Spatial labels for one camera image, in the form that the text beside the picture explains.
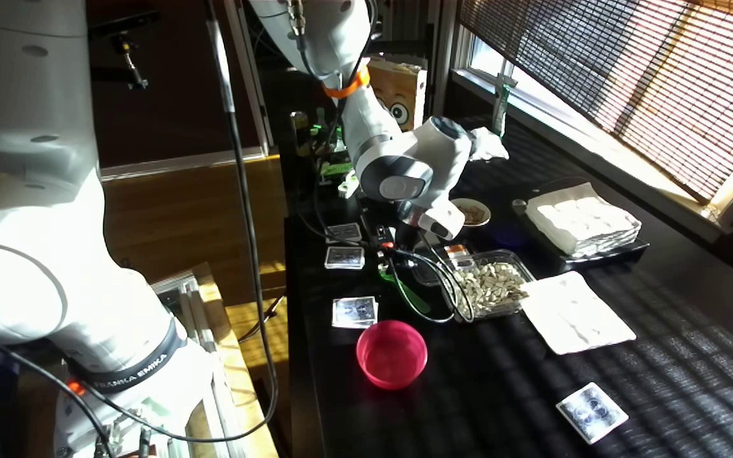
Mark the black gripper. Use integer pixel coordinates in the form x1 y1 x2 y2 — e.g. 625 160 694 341
373 215 438 283

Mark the small bowl with grains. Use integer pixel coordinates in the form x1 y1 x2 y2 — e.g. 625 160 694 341
451 196 494 232

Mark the clear container with grains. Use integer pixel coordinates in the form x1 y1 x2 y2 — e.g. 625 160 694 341
433 249 536 327

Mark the clear plastic lid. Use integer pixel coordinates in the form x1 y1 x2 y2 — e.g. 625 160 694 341
420 241 478 291

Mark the small white device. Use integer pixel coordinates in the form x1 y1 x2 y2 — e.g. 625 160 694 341
336 168 360 201

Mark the pink plastic bowl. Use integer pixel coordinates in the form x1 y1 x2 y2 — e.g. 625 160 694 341
353 318 429 391

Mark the cardboard box with face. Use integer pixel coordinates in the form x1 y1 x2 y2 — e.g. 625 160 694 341
367 56 429 134

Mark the stack of white napkins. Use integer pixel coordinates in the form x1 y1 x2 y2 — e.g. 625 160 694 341
523 180 643 259

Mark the flat white paper napkin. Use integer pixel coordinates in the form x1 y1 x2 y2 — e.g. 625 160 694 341
517 269 638 360

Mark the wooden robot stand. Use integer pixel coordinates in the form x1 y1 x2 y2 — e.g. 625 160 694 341
148 263 280 458

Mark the window blind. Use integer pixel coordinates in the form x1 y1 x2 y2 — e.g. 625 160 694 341
457 0 733 206

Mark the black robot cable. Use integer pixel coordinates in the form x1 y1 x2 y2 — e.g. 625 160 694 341
0 0 464 458

